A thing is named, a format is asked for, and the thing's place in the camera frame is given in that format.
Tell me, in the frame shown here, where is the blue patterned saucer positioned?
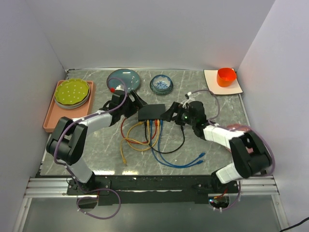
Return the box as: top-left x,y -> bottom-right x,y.
150,81 -> 173,95

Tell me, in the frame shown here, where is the grey plate under green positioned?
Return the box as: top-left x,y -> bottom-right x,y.
55,94 -> 90,109

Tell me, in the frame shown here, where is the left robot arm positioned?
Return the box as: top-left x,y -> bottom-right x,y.
46,90 -> 147,194

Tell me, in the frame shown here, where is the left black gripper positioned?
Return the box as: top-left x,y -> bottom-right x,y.
120,90 -> 147,118

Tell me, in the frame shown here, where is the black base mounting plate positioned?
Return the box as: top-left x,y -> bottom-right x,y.
67,175 -> 239,206

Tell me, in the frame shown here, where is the green dotted plate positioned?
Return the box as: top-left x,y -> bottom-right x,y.
55,79 -> 90,105

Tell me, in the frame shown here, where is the blue white porcelain bowl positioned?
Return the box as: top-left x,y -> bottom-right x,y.
150,74 -> 173,93

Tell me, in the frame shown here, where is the aluminium frame rail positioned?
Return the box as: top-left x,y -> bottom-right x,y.
24,177 -> 280,198

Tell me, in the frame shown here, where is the black power cord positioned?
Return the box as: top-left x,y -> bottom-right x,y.
280,217 -> 309,232

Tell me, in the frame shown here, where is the red ethernet cable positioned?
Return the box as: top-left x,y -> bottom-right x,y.
120,117 -> 159,145

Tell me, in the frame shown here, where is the dark teal round plate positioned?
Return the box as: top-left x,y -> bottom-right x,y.
107,69 -> 141,93

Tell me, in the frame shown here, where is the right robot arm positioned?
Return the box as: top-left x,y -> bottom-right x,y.
160,101 -> 275,193

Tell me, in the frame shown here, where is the black network switch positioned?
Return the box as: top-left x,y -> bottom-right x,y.
138,104 -> 166,121

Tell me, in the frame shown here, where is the white square plate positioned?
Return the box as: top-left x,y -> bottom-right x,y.
204,68 -> 243,95

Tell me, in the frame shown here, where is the black ethernet cable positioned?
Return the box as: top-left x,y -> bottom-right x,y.
144,120 -> 186,155

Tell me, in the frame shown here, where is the orange plastic cup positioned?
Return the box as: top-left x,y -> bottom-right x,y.
217,68 -> 237,87

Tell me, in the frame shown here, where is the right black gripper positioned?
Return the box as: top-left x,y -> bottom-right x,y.
160,102 -> 196,127

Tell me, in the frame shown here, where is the pink rectangular tray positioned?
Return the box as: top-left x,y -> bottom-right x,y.
43,81 -> 96,133

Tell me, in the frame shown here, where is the pink dotted plate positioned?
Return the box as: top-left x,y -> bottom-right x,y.
227,123 -> 252,132

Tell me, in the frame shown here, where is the yellow ethernet cable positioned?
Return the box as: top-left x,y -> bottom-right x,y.
126,120 -> 155,152
120,120 -> 162,166

